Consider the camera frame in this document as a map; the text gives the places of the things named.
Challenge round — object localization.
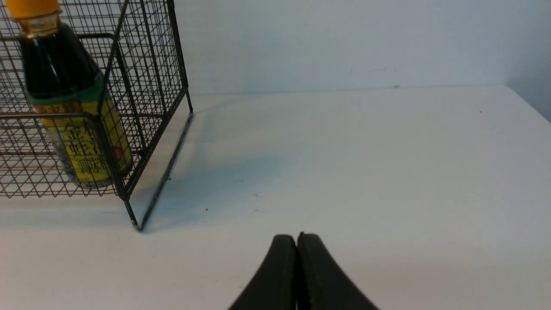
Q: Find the dark sauce bottle yellow label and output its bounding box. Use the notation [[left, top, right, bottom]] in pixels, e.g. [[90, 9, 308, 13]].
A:
[[5, 0, 133, 189]]

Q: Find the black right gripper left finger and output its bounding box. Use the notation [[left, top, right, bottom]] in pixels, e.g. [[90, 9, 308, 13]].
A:
[[229, 234, 297, 310]]

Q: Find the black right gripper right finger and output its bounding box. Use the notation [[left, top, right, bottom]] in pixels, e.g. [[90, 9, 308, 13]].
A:
[[297, 232, 378, 310]]

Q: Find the black wire mesh shelf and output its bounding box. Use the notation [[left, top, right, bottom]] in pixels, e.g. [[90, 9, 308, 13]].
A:
[[1, 0, 193, 232]]

